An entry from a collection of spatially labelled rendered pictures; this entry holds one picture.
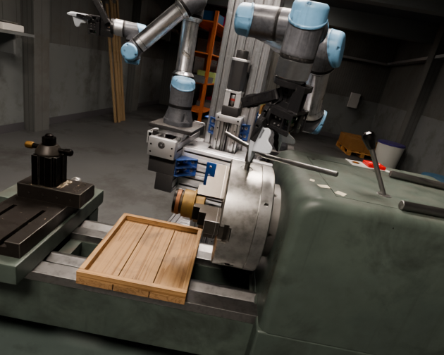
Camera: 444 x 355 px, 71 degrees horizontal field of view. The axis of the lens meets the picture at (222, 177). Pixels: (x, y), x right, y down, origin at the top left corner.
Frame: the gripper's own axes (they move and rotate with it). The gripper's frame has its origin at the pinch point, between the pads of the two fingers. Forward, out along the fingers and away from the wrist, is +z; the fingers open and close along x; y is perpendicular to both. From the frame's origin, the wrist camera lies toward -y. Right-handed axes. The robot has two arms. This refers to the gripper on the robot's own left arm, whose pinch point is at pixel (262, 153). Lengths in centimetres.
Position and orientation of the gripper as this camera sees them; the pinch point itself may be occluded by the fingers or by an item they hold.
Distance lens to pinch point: 82.1
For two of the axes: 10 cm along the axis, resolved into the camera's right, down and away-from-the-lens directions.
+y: 7.0, 4.7, -5.3
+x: 6.9, -2.8, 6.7
